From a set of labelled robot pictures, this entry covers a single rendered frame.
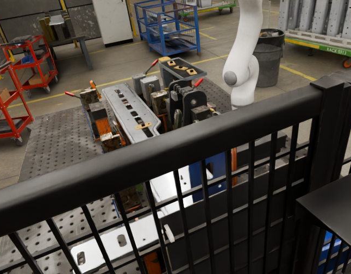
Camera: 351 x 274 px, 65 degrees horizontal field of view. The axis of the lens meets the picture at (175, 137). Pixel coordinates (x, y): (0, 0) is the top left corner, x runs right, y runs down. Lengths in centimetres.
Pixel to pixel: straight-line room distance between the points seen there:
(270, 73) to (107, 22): 504
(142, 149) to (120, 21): 786
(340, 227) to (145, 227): 66
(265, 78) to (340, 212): 388
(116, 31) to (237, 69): 686
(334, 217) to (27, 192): 27
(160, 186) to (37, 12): 808
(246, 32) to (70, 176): 119
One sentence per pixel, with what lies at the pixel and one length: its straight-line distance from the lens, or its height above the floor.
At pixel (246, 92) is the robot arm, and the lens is 146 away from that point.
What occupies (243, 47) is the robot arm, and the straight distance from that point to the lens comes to 134.
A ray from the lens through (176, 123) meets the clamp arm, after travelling 127.
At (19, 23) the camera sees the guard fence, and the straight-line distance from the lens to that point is 893.
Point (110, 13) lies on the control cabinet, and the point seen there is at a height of 81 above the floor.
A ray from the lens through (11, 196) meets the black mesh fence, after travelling 21.
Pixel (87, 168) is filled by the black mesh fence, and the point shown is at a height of 155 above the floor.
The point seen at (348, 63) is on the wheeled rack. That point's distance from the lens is 496.
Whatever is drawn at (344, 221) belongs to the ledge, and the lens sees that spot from 32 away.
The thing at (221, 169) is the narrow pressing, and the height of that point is 122.
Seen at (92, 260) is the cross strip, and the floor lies 100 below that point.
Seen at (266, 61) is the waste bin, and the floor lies 39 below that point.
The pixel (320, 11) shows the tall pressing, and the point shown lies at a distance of 565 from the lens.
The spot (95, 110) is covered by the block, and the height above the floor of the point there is 103.
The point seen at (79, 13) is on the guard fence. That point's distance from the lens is 877.
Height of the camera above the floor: 166
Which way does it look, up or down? 32 degrees down
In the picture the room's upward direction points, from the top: 9 degrees counter-clockwise
